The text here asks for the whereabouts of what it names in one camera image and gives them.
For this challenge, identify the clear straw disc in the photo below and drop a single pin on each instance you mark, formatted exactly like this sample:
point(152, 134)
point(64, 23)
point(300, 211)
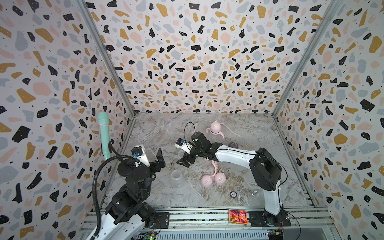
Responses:
point(197, 169)

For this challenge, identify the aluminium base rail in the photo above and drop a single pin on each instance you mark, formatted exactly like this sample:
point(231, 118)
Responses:
point(214, 224)

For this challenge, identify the black microphone stand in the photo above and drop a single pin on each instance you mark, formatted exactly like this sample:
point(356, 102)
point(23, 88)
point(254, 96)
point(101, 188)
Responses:
point(126, 165)

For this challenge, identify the pink bottle cap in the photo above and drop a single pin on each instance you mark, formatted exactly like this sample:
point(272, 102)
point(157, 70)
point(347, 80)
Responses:
point(220, 178)
point(215, 127)
point(207, 181)

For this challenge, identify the clear baby bottle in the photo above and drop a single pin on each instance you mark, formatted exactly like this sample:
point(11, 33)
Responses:
point(177, 179)
point(215, 138)

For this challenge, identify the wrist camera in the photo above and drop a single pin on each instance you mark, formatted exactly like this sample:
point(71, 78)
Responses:
point(183, 145)
point(139, 155)

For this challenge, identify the mint green microphone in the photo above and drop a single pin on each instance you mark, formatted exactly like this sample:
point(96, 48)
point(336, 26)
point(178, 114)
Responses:
point(103, 120)

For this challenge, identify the purple collar with nipple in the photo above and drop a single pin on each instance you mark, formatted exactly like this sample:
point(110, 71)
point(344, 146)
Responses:
point(233, 145)

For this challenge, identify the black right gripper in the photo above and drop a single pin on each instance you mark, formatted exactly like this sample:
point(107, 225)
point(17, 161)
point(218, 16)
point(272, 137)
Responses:
point(186, 162)

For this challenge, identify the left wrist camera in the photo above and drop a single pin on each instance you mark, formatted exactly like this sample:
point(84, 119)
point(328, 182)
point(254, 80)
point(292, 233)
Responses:
point(139, 155)

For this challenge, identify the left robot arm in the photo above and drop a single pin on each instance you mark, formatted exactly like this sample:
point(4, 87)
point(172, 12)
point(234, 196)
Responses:
point(128, 216)

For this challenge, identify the orange pink card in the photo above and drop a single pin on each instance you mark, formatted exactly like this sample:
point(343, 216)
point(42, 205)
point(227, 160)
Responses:
point(238, 217)

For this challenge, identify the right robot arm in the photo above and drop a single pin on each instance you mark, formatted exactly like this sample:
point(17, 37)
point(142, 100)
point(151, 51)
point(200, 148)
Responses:
point(266, 171)

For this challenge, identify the small black round cap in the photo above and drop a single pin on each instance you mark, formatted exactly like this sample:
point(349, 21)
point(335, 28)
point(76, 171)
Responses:
point(233, 194)

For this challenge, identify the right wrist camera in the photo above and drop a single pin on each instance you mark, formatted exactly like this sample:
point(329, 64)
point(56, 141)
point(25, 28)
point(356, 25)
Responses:
point(183, 145)

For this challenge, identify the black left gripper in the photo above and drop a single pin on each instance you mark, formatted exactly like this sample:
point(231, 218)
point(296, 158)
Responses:
point(156, 164)

